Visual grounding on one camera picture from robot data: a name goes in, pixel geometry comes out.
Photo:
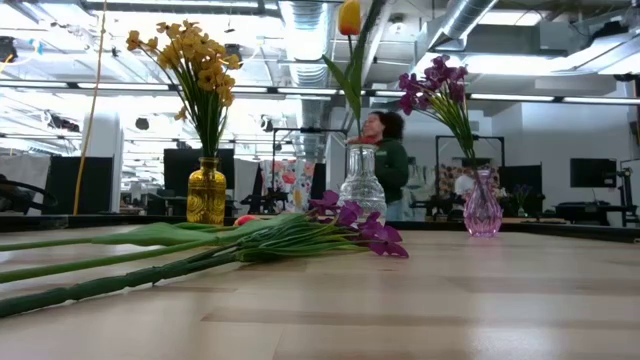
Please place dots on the pink glass vase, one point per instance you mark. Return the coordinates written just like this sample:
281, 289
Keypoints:
482, 215

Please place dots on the black background rig frame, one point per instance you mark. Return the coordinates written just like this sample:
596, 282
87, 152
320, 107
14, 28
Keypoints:
487, 136
310, 130

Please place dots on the black ceiling camera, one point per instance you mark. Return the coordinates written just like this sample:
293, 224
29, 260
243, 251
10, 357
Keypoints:
234, 50

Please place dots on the yellow artificial tulip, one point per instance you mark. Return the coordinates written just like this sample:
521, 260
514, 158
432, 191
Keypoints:
350, 17

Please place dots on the purple artificial flower bunch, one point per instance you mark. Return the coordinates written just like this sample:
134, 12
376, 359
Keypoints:
385, 245
440, 67

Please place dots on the silver ventilation duct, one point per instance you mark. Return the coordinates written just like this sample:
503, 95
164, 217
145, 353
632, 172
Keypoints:
310, 75

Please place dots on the white pillar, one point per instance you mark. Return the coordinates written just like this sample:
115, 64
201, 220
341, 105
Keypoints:
102, 140

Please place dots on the black monitor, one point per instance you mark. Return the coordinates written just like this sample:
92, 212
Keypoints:
175, 170
530, 185
592, 172
80, 180

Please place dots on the black desk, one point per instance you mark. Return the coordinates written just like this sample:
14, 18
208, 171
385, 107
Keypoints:
590, 207

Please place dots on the floral patterned cloth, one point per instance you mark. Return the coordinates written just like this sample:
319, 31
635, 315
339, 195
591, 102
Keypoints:
287, 185

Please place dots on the clear glass vase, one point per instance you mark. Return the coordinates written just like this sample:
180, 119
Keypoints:
362, 190

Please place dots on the white panel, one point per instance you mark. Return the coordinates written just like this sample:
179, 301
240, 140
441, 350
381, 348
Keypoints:
25, 170

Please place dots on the white teal patterned cloth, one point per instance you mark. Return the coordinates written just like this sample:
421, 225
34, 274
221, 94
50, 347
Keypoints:
420, 190

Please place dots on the amber glass vase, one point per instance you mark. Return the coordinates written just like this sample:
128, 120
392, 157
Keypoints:
206, 200

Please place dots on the blue potted flowers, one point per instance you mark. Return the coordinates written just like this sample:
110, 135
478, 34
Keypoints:
521, 192

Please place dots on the long ceiling light strip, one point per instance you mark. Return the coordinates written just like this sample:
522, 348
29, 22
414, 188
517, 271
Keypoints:
110, 86
515, 97
310, 91
600, 100

